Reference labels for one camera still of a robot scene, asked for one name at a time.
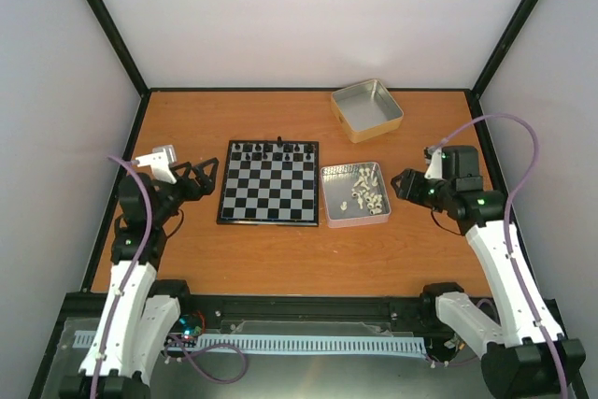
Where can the black frame post left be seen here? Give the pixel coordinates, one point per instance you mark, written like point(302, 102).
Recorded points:
point(113, 35)

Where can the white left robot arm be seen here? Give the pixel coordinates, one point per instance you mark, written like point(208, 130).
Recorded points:
point(140, 309)

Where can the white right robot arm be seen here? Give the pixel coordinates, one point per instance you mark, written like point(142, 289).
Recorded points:
point(525, 351)

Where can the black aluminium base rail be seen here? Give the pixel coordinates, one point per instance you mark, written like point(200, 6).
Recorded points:
point(399, 312)

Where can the black and silver chessboard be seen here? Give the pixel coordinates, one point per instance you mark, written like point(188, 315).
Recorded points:
point(264, 186)

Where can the gold square tin box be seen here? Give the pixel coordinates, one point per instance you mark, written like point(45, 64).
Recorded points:
point(366, 110)

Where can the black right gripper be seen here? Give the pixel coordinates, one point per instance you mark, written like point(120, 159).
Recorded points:
point(408, 189)

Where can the black frame post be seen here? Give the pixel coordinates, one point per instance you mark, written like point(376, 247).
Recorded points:
point(113, 35)
point(508, 37)

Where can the light blue slotted cable duct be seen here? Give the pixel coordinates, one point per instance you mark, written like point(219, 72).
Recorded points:
point(308, 345)

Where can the silver embossed tin tray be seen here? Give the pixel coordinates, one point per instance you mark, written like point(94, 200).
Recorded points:
point(354, 195)

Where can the black frame post right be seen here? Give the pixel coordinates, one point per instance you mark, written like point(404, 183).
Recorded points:
point(508, 37)

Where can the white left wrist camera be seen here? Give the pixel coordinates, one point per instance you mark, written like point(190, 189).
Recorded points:
point(159, 162)

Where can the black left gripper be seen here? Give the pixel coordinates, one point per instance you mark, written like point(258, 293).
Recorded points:
point(194, 192)

